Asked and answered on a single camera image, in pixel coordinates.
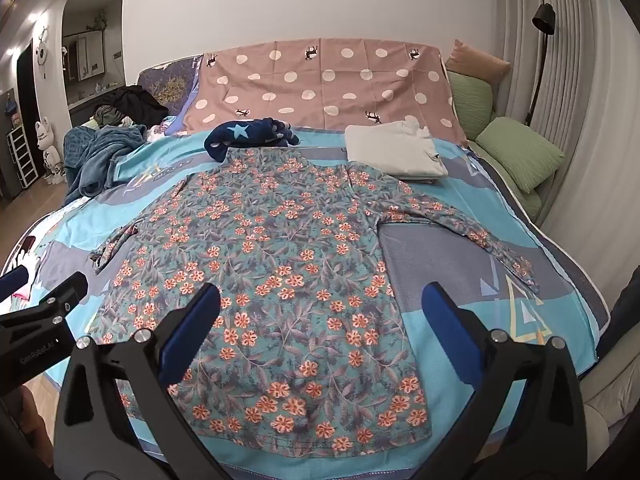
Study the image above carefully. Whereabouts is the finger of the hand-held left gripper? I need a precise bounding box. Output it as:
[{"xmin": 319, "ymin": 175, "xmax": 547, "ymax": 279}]
[
  {"xmin": 0, "ymin": 265, "xmax": 31, "ymax": 305},
  {"xmin": 0, "ymin": 271, "xmax": 90, "ymax": 335}
]

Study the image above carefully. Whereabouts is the pink pillow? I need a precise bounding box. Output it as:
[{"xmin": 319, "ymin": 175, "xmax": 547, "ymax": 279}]
[{"xmin": 445, "ymin": 39, "xmax": 512, "ymax": 81}]

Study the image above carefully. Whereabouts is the teal blanket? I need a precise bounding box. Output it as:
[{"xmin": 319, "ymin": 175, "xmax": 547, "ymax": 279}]
[{"xmin": 62, "ymin": 124, "xmax": 148, "ymax": 206}]

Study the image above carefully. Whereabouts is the grey-green garment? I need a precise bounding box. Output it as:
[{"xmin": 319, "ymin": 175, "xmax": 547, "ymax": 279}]
[{"xmin": 92, "ymin": 105, "xmax": 123, "ymax": 128}]

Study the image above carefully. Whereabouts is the green ribbed pillow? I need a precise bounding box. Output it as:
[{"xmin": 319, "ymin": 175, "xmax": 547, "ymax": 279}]
[{"xmin": 446, "ymin": 71, "xmax": 496, "ymax": 143}]

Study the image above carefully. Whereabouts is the white cat figurine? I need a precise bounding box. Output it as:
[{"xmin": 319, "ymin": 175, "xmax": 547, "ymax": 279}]
[{"xmin": 35, "ymin": 116, "xmax": 66, "ymax": 186}]

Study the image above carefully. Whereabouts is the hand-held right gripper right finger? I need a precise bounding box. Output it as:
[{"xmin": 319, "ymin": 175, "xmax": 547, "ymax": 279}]
[{"xmin": 421, "ymin": 281, "xmax": 588, "ymax": 480}]

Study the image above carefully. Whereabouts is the black floor lamp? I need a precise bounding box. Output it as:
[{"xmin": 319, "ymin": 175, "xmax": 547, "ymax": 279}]
[{"xmin": 522, "ymin": 3, "xmax": 556, "ymax": 127}]

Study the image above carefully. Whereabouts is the dark floral cloth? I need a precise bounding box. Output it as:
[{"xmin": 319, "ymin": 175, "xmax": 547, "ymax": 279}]
[{"xmin": 137, "ymin": 55, "xmax": 203, "ymax": 136}]

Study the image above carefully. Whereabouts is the floral long-sleeved shirt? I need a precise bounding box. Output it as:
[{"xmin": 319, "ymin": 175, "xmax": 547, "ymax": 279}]
[{"xmin": 89, "ymin": 147, "xmax": 542, "ymax": 460}]

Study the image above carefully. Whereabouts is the white folded garment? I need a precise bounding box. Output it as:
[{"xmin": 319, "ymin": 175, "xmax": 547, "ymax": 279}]
[{"xmin": 345, "ymin": 116, "xmax": 449, "ymax": 181}]

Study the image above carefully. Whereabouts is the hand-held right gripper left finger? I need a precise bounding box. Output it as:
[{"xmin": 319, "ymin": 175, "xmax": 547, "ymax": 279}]
[{"xmin": 52, "ymin": 282, "xmax": 223, "ymax": 480}]

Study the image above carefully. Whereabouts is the blue patterned bedsheet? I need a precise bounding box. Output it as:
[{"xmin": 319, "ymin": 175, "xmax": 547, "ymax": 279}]
[{"xmin": 0, "ymin": 125, "xmax": 611, "ymax": 480}]

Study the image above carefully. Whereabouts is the black garment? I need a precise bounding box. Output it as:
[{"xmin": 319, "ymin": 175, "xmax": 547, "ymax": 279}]
[{"xmin": 111, "ymin": 85, "xmax": 170, "ymax": 126}]

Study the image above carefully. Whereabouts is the navy star-print garment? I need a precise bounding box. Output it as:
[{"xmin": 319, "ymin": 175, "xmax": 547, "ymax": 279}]
[{"xmin": 203, "ymin": 117, "xmax": 302, "ymax": 163}]

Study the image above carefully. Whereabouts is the pink polka dot cloth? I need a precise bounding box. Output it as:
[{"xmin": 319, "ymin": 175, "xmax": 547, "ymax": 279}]
[{"xmin": 180, "ymin": 37, "xmax": 468, "ymax": 146}]

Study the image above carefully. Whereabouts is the green seat cushion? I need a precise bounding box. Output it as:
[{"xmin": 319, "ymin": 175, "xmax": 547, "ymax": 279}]
[{"xmin": 467, "ymin": 142, "xmax": 543, "ymax": 223}]

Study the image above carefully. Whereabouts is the white drawer unit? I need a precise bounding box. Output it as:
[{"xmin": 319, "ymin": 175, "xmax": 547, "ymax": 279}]
[{"xmin": 6, "ymin": 125, "xmax": 38, "ymax": 186}]

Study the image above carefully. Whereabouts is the grey curtain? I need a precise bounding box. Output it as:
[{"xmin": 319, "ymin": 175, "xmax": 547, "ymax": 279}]
[{"xmin": 492, "ymin": 0, "xmax": 640, "ymax": 281}]

